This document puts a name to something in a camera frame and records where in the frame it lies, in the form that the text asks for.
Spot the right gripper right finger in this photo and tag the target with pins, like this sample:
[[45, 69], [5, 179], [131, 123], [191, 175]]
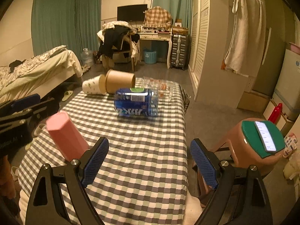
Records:
[[252, 206]]

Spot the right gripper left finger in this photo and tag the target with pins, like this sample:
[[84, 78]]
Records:
[[46, 204]]

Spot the pink faceted cup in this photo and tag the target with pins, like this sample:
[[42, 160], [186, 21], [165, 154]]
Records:
[[66, 136]]

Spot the white floral paper cup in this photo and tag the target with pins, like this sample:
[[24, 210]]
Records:
[[95, 86]]

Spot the brown kraft paper cup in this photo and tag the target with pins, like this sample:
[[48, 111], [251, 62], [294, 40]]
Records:
[[118, 79]]

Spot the operator hand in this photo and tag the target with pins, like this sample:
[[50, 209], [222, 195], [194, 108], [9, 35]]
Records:
[[6, 180]]

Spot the brown plastic stool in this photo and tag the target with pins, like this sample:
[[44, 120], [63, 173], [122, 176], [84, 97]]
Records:
[[245, 146]]

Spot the bed with patterned bedding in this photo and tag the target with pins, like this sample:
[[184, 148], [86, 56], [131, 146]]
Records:
[[39, 74]]

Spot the smartphone lit screen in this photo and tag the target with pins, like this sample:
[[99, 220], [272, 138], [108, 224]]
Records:
[[265, 137]]

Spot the slipper near bed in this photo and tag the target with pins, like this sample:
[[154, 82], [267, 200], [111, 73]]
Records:
[[67, 95]]

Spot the checkered tablecloth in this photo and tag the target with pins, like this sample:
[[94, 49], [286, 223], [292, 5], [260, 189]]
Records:
[[144, 177]]

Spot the green stool cushion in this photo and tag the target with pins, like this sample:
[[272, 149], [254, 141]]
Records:
[[253, 138]]

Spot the red bottle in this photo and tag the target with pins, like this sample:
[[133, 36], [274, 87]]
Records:
[[276, 113]]

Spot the blue label water bottle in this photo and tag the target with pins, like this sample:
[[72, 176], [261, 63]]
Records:
[[136, 102]]

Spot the large water jug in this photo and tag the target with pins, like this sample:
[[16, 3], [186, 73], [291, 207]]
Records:
[[87, 57]]

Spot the white small fridge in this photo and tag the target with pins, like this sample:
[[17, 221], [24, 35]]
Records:
[[287, 89]]

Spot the clear plastic bottle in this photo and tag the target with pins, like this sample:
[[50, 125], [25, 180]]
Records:
[[164, 88]]

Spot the green curtain left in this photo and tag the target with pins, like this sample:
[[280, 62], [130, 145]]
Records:
[[73, 23]]

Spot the chair with piled clothes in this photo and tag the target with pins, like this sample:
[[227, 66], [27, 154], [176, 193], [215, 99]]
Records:
[[118, 37]]

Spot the blue laundry basket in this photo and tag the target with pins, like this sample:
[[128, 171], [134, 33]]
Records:
[[150, 56]]

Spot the hanging white towel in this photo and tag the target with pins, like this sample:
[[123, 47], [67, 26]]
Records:
[[246, 47]]

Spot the silver black suitcase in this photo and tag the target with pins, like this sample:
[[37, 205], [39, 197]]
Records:
[[179, 52]]

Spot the pink basin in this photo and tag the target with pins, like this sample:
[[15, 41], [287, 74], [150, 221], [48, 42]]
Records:
[[294, 48]]

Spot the white desk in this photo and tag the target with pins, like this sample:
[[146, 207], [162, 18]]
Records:
[[159, 36]]

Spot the black television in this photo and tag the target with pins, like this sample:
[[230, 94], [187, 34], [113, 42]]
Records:
[[132, 12]]

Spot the cardboard box on suitcase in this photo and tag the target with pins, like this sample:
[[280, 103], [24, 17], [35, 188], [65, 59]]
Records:
[[180, 31]]

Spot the plaid cloth cover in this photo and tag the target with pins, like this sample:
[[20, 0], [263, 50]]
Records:
[[157, 18]]

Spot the white louvered wardrobe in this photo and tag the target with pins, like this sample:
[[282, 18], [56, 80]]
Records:
[[211, 32]]

